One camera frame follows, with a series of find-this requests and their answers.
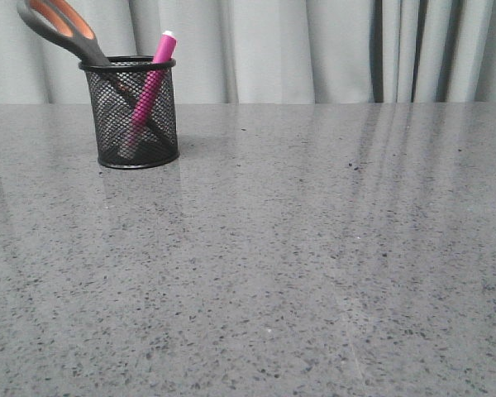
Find magenta pen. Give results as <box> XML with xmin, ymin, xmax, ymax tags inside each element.
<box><xmin>118</xmin><ymin>31</ymin><xmax>177</xmax><ymax>160</ymax></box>

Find grey orange handled scissors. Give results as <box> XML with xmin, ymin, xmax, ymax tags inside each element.
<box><xmin>17</xmin><ymin>1</ymin><xmax>113</xmax><ymax>68</ymax></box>

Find black mesh pen holder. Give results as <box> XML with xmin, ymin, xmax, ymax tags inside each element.
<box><xmin>79</xmin><ymin>56</ymin><xmax>179</xmax><ymax>169</ymax></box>

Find grey curtain backdrop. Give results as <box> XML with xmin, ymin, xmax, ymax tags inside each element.
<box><xmin>0</xmin><ymin>0</ymin><xmax>496</xmax><ymax>105</ymax></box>

